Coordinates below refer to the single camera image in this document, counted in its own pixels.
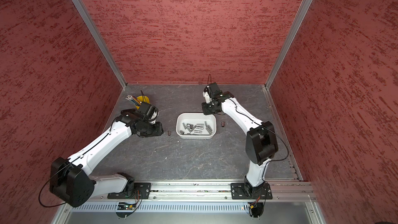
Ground white plastic storage box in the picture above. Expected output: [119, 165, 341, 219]
[176, 113, 217, 140]

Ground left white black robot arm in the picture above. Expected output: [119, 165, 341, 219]
[48, 105, 164, 207]

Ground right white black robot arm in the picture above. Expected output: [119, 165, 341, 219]
[202, 91, 278, 188]

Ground yellow pencil cup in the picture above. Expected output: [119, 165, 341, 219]
[137, 95, 150, 104]

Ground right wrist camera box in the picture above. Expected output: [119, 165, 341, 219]
[203, 83, 222, 103]

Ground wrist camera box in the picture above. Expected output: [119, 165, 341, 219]
[203, 83, 222, 103]
[137, 102, 159, 122]

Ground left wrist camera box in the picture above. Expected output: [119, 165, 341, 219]
[137, 102, 159, 122]

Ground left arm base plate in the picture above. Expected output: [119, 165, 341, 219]
[107, 183, 152, 200]

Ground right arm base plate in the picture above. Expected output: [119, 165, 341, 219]
[230, 182, 273, 200]

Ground aluminium front rail frame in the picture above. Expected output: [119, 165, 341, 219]
[52, 180, 325, 224]

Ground right aluminium corner post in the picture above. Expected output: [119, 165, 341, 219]
[265, 0, 313, 90]

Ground aluminium corner post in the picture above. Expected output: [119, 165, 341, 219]
[72, 0, 127, 90]
[265, 0, 313, 90]

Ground left aluminium corner post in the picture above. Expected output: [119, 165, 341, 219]
[72, 0, 127, 90]

